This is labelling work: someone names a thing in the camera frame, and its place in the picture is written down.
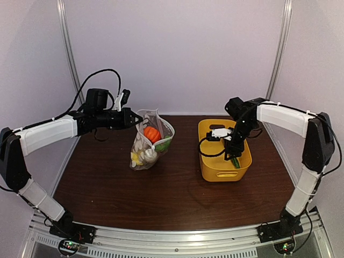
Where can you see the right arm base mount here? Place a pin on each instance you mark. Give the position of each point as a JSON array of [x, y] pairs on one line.
[[275, 231]]

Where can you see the aluminium frame post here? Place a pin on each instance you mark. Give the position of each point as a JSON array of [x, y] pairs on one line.
[[283, 37], [62, 15]]

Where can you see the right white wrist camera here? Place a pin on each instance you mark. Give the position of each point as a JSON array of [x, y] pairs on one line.
[[219, 133]]

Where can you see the right circuit board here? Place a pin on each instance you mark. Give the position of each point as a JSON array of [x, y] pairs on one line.
[[284, 247]]

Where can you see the orange toy carrot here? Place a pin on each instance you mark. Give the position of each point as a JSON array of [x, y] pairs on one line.
[[162, 147]]

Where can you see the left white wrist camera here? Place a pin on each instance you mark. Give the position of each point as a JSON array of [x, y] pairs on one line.
[[121, 100]]

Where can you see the dotted clear zip bag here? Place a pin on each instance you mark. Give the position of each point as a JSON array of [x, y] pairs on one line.
[[141, 143]]

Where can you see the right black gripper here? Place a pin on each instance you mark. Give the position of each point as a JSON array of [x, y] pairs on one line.
[[232, 148]]

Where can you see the circuit board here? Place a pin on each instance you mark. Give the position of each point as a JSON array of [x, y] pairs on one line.
[[68, 247], [284, 247]]

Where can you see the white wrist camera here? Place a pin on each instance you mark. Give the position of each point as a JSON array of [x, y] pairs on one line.
[[219, 133], [121, 100]]

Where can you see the yellow toy squash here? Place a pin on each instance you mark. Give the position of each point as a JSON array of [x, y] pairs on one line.
[[135, 160]]

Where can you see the left circuit board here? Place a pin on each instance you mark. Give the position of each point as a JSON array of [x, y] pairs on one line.
[[68, 247]]

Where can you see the right aluminium frame post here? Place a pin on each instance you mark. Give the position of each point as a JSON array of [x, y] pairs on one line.
[[283, 37]]

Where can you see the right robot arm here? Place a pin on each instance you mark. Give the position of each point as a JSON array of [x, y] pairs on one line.
[[315, 129]]

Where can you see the left aluminium frame post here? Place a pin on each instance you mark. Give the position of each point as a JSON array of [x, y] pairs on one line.
[[62, 15]]

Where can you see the yellow plastic basket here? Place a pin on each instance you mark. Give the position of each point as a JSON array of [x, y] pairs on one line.
[[217, 169]]

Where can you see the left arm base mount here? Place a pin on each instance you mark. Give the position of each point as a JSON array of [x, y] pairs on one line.
[[74, 231]]

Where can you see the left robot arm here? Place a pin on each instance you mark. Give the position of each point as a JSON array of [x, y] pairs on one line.
[[18, 144]]

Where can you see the front aluminium rail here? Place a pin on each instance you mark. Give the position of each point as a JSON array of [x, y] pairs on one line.
[[230, 242]]

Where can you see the dark green toy cucumber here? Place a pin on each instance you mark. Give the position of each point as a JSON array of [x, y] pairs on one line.
[[236, 164]]

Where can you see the orange toy pumpkin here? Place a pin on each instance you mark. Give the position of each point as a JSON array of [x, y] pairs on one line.
[[152, 134]]

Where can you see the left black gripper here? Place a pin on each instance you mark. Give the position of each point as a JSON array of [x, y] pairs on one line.
[[125, 122]]

